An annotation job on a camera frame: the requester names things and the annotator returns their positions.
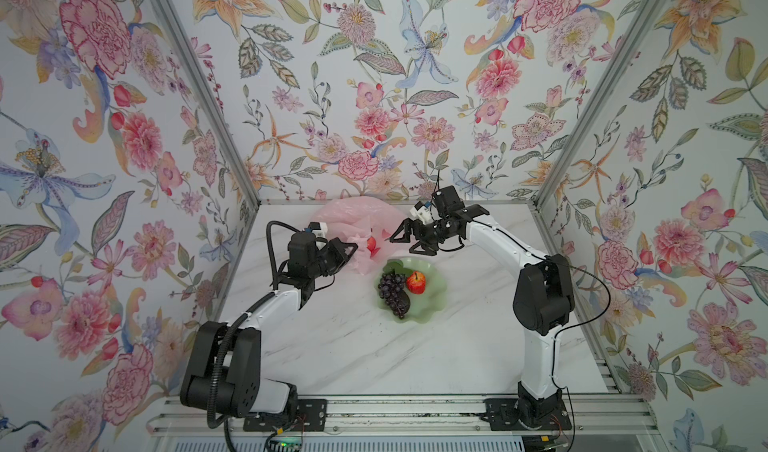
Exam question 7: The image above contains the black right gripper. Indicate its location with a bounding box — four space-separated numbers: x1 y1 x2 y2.
391 220 449 255

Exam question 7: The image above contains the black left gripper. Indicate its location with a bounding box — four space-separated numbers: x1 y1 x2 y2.
305 239 359 282

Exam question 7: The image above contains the red apple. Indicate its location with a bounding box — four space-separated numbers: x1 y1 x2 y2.
406 271 426 295

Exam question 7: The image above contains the pink plastic bag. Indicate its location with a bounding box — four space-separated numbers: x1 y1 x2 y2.
310 197 407 275

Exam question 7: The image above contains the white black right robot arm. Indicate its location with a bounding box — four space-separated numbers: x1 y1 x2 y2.
389 186 575 430

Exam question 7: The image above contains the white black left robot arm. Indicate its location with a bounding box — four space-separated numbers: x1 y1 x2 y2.
180 227 358 429

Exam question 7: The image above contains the green grape leaf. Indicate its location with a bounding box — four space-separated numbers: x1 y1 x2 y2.
384 260 414 277

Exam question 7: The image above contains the purple grape bunch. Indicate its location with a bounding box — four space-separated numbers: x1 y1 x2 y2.
377 271 411 319

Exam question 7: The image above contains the green plastic fruit plate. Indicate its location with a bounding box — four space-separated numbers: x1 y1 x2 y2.
373 256 448 324

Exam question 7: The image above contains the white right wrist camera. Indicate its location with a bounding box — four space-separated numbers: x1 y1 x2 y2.
409 201 434 226

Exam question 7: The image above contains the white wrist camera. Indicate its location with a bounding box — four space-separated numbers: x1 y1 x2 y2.
409 201 434 226
305 222 328 239

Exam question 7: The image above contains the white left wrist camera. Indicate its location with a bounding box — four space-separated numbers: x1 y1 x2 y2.
305 222 328 239

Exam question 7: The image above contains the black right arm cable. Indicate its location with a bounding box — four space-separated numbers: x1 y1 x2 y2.
431 172 613 452

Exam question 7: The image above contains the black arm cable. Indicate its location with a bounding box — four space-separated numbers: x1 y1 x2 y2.
431 172 613 452
205 220 313 452

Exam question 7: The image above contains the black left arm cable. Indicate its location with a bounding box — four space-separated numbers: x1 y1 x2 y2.
205 220 313 452

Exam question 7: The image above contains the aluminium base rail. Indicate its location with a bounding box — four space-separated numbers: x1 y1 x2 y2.
146 393 661 438

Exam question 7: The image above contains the aluminium corner post left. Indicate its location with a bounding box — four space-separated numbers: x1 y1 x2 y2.
149 0 260 211

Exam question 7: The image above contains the aluminium corner post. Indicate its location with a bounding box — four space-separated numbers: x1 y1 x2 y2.
149 0 260 211
530 0 667 212

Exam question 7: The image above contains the aluminium corner post right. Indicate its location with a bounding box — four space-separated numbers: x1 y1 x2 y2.
530 0 667 212

